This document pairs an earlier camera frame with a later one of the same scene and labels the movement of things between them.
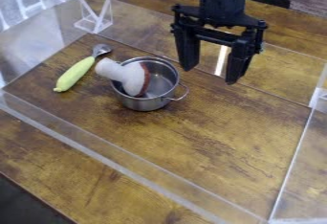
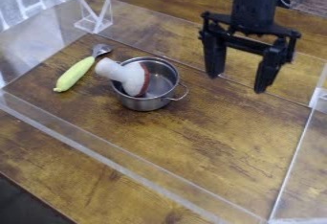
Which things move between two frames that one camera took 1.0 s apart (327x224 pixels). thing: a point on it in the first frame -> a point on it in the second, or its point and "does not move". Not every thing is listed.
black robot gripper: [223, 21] -> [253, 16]
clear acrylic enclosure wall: [66, 176] does not move
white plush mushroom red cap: [134, 75] does not move
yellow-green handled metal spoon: [81, 70] does not move
